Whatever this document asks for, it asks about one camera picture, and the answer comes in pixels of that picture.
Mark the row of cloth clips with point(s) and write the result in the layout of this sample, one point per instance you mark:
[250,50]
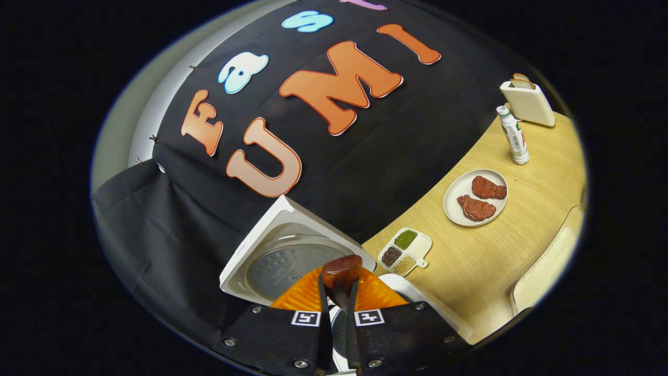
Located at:
[154,139]

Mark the white round plate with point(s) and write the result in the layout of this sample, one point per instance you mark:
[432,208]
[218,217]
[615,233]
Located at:
[456,185]

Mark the toast bread slice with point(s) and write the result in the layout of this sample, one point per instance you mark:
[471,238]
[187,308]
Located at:
[521,76]
[522,84]

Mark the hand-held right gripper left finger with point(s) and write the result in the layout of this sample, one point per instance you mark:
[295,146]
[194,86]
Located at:
[271,339]

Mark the white rice cooker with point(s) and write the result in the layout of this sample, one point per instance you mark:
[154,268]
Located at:
[292,261]

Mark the brown wooden spoon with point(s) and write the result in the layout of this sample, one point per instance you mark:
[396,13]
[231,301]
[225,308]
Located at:
[342,271]

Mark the black backdrop cloth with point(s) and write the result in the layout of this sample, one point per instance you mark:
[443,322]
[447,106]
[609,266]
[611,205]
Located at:
[365,156]

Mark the white toaster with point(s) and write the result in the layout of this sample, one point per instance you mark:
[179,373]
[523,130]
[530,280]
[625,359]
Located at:
[529,104]

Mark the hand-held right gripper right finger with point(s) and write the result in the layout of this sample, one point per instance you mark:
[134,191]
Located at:
[407,339]

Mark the white divided grain dish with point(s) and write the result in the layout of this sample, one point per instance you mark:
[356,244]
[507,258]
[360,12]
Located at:
[406,250]

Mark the white bottle with green label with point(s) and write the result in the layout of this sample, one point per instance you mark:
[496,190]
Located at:
[514,138]

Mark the red meat piece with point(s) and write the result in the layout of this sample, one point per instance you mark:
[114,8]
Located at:
[489,188]
[476,208]

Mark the cream rice container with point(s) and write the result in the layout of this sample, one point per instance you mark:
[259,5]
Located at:
[548,261]

